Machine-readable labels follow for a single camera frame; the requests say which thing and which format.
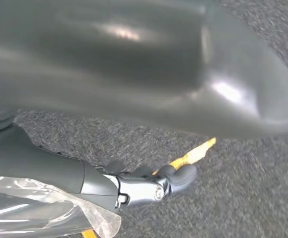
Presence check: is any glossy clear plastic film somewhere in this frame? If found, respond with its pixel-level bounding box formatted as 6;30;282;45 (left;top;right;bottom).
0;176;122;238

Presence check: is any yellow floor tape marking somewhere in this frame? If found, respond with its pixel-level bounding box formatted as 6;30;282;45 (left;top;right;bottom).
81;137;216;238

